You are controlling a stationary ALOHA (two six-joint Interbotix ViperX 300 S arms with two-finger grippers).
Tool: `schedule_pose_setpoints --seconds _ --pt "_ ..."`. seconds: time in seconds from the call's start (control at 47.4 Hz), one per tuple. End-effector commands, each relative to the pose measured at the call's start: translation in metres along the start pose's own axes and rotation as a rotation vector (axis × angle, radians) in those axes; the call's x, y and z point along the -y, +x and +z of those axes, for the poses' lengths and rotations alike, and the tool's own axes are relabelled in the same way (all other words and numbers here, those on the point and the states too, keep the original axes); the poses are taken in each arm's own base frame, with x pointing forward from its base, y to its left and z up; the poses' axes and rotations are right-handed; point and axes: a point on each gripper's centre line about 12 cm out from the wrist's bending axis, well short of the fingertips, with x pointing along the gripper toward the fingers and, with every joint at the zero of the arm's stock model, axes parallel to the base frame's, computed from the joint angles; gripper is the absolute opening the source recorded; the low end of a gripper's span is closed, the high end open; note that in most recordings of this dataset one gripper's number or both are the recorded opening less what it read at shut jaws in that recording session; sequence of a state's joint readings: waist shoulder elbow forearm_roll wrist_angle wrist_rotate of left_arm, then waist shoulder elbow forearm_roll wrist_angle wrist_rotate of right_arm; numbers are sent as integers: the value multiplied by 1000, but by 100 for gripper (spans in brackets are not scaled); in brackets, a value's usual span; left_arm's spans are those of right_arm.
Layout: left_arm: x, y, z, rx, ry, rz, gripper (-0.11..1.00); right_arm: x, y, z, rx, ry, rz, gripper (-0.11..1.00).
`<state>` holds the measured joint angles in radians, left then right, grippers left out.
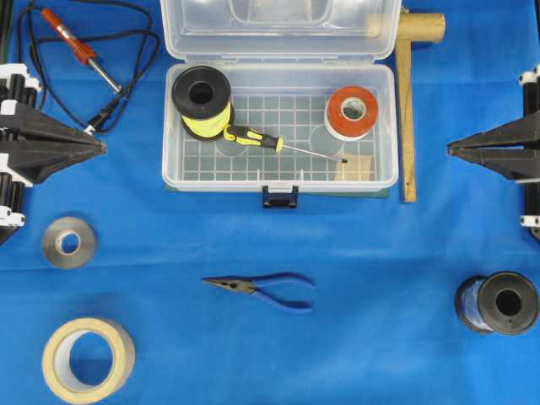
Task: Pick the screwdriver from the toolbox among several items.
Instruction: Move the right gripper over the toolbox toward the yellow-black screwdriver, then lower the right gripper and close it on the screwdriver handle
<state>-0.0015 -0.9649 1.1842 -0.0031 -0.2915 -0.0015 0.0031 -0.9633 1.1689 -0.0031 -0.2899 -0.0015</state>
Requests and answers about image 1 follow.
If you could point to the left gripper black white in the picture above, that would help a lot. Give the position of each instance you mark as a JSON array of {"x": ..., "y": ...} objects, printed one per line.
[{"x": 34, "y": 161}]

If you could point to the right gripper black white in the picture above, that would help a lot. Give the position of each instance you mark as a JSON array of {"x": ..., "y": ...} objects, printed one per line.
[{"x": 513, "y": 164}]

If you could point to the yellow black screwdriver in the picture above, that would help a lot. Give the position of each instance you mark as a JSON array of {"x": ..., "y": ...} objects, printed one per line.
[{"x": 248, "y": 137}]

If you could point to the clear plastic toolbox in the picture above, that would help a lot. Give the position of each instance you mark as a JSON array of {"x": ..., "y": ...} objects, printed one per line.
[{"x": 283, "y": 60}]

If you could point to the grey tape roll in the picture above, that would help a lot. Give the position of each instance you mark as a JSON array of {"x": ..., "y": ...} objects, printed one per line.
[{"x": 69, "y": 243}]

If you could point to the wooden mallet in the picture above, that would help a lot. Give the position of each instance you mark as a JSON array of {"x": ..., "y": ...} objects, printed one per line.
[{"x": 412, "y": 27}]

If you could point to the small wooden block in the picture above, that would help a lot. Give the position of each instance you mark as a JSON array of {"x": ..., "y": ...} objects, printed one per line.
[{"x": 357, "y": 168}]

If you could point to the blue table cloth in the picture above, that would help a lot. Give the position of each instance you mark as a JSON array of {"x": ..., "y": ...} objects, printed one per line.
[{"x": 339, "y": 301}]

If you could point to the red tape roll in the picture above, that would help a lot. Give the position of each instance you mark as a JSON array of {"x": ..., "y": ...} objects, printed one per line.
[{"x": 350, "y": 113}]

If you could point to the beige masking tape roll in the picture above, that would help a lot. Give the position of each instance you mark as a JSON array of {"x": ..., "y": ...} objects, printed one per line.
[{"x": 87, "y": 359}]

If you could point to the red handle soldering iron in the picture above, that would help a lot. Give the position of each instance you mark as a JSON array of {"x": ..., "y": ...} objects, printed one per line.
[{"x": 82, "y": 51}]

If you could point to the blue wire spool black flanges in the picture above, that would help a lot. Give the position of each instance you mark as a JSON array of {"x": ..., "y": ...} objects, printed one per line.
[{"x": 505, "y": 303}]

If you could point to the yellow wire spool black flanges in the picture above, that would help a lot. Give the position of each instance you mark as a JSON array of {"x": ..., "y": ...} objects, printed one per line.
[{"x": 202, "y": 96}]

